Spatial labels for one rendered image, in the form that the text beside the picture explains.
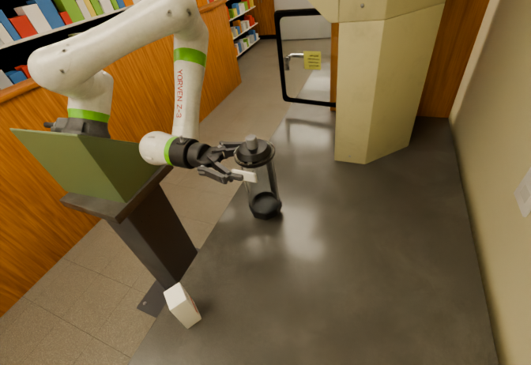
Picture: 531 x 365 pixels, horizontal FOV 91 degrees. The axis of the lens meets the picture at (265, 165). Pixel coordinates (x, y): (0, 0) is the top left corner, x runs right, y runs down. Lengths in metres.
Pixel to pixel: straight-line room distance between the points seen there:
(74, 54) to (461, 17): 1.21
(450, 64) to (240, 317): 1.10
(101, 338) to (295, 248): 1.51
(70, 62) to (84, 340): 1.60
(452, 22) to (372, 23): 0.45
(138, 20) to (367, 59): 0.65
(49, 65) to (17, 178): 1.43
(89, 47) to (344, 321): 0.97
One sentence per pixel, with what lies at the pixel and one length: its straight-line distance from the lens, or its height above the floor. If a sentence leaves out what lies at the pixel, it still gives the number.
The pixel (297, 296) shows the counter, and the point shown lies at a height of 0.94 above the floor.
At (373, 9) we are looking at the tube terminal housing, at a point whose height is 1.43.
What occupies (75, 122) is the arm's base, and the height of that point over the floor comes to 1.23.
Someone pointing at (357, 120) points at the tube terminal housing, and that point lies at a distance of 0.91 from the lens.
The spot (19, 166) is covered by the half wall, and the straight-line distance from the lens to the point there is 2.31.
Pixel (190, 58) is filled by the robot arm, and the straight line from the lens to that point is 1.01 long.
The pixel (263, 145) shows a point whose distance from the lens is 0.67.
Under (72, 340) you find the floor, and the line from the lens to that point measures 2.16.
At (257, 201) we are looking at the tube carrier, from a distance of 0.75.
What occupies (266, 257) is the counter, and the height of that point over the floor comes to 0.94.
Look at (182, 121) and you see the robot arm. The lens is 0.97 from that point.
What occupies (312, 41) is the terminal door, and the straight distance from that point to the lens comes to 1.18.
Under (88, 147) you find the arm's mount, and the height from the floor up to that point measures 1.20.
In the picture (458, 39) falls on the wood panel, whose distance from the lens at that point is 1.21.
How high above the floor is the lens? 1.59
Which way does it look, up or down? 40 degrees down
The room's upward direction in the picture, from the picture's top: 11 degrees counter-clockwise
